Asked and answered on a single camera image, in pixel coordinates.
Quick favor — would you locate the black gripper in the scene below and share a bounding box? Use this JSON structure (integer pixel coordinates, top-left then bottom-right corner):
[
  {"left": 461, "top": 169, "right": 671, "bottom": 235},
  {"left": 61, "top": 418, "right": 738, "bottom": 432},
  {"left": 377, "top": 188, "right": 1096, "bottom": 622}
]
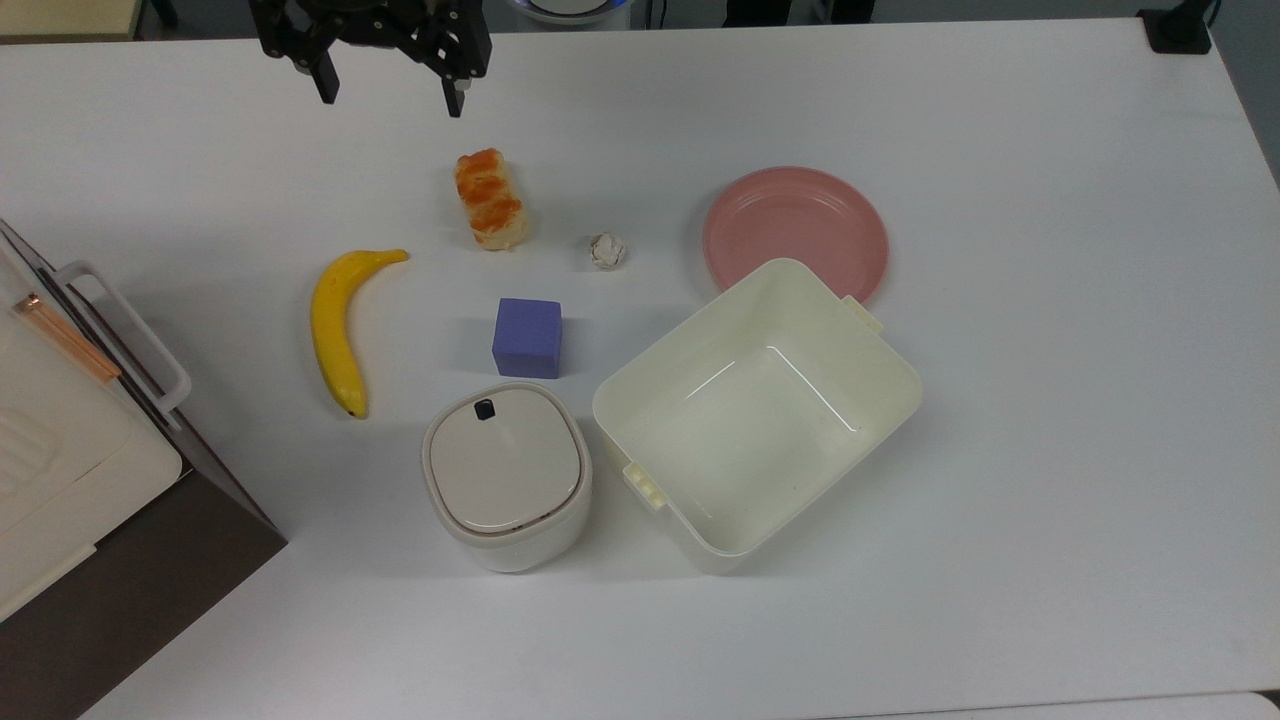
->
[{"left": 250, "top": 0, "right": 493, "bottom": 119}]

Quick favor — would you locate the orange glazed bread loaf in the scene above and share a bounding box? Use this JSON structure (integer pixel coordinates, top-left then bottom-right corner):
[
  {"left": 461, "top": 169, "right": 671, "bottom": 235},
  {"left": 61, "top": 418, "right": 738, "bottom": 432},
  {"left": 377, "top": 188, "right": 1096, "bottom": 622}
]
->
[{"left": 455, "top": 148, "right": 529, "bottom": 252}]

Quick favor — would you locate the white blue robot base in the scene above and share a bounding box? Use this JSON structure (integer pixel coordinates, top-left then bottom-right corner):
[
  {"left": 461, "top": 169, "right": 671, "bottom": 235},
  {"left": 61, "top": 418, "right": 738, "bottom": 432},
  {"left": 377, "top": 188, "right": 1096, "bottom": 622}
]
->
[{"left": 506, "top": 0, "right": 635, "bottom": 27}]

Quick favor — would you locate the pink round plate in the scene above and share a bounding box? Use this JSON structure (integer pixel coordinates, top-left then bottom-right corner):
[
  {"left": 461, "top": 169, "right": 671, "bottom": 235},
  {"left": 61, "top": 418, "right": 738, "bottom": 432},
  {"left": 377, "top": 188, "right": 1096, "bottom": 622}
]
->
[{"left": 702, "top": 166, "right": 890, "bottom": 306}]

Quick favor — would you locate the yellow banana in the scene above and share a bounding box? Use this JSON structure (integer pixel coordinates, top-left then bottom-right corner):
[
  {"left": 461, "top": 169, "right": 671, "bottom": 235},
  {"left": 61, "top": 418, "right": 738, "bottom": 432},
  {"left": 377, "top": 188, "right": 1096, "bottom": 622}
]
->
[{"left": 310, "top": 249, "right": 411, "bottom": 420}]

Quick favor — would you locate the purple foam cube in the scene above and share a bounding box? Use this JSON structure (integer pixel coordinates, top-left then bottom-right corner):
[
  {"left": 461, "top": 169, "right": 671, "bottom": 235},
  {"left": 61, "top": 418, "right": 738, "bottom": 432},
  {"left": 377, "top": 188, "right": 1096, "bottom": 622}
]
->
[{"left": 491, "top": 298, "right": 563, "bottom": 380}]

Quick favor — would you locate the yellow wooden table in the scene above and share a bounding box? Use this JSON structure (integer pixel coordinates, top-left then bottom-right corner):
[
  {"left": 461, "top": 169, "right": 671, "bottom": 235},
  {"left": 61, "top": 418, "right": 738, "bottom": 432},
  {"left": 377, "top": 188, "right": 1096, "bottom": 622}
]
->
[{"left": 0, "top": 0, "right": 143, "bottom": 43}]

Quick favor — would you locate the white lidded rice cooker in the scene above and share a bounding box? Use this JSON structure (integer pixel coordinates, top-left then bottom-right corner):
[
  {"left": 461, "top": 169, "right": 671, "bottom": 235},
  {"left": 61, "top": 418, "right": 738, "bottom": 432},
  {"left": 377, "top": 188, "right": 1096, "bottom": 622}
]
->
[{"left": 420, "top": 382, "right": 594, "bottom": 574}]

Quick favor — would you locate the cream plastic square bin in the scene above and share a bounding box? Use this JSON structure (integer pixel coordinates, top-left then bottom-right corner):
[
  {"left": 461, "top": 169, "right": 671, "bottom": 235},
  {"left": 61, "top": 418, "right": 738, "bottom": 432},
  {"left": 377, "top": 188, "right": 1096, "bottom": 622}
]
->
[{"left": 592, "top": 258, "right": 923, "bottom": 576}]

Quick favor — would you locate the black table clamp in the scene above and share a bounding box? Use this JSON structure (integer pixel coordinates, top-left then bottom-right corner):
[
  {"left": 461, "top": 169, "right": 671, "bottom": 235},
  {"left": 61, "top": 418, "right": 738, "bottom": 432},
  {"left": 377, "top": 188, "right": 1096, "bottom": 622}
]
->
[{"left": 1137, "top": 0, "right": 1217, "bottom": 55}]

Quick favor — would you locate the white oven with handle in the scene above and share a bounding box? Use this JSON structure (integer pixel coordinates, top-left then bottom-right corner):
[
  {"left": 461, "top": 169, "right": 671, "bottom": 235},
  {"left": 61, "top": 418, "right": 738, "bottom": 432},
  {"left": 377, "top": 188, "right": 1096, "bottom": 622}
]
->
[{"left": 0, "top": 218, "right": 288, "bottom": 720}]

